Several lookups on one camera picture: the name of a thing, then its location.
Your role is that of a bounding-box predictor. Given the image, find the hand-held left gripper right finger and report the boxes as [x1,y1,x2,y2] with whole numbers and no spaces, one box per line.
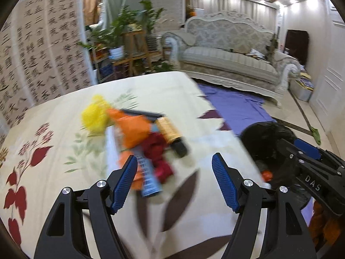
[212,152,316,259]

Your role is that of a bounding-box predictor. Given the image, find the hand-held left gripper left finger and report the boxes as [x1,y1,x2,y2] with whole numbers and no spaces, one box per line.
[34,155,138,259]

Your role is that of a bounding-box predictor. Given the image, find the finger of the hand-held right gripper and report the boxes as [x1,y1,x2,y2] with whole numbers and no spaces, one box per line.
[279,140,345,184]
[294,138,345,172]

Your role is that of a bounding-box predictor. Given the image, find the white and blue tube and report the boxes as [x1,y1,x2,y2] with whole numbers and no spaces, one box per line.
[105,128,162,198]

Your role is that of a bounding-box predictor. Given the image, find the black-bagged trash bin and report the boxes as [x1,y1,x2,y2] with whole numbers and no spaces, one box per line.
[240,122,313,216]

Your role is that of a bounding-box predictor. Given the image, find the red cloth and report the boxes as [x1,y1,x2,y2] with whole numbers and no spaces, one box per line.
[141,132,174,184]

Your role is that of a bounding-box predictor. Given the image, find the brown bottle with black cap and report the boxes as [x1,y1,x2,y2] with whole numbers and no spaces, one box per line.
[156,117,188,157]

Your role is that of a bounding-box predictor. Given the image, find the green cloth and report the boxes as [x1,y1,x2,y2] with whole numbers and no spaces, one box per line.
[309,127,322,145]

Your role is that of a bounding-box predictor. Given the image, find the person's orange clothing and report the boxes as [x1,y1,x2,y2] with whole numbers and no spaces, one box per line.
[309,201,345,251]

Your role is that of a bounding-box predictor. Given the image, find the grey storage box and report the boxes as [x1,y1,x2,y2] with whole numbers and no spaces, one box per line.
[290,71,314,102]

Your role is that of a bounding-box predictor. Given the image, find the black tube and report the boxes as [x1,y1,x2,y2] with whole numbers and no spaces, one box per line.
[120,108,165,118]

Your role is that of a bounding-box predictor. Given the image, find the purple cloth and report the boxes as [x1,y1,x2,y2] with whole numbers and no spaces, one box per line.
[197,84,277,137]

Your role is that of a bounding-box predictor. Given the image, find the floral cream tablecloth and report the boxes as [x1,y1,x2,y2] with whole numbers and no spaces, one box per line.
[0,71,310,259]

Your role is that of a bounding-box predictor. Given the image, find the dark brown cabinet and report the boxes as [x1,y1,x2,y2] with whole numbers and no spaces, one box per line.
[285,29,309,65]

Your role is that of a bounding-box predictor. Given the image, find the dark green toy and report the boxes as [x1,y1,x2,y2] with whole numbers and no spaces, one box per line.
[265,35,278,60]

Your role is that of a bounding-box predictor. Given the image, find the stack of magazines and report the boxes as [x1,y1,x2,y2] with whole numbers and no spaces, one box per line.
[246,49,266,59]

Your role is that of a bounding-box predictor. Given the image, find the blue crate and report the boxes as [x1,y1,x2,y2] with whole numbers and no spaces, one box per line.
[98,66,112,80]

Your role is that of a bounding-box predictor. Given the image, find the ornate grey sofa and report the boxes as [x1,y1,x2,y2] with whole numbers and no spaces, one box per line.
[161,13,301,108]

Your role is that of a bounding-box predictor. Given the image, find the small leafy floor plant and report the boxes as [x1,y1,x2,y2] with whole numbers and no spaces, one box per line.
[151,61,174,73]

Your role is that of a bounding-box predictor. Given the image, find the plant in white pot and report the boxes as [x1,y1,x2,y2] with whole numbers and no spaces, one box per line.
[78,5,141,60]

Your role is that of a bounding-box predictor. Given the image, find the wooden plant stand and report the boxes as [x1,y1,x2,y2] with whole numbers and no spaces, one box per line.
[112,30,153,77]

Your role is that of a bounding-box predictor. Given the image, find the tall plant in clear pot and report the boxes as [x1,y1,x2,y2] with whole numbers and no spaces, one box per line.
[139,0,166,52]

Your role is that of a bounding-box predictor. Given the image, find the calligraphy paper sheet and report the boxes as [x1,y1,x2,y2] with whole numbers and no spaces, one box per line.
[19,0,92,106]
[0,22,35,130]

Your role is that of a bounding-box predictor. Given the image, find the plant in patterned pot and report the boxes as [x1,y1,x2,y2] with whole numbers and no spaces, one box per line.
[122,5,143,32]

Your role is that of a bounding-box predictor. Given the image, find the white pleated curtain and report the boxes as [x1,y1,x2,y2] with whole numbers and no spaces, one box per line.
[189,0,278,30]

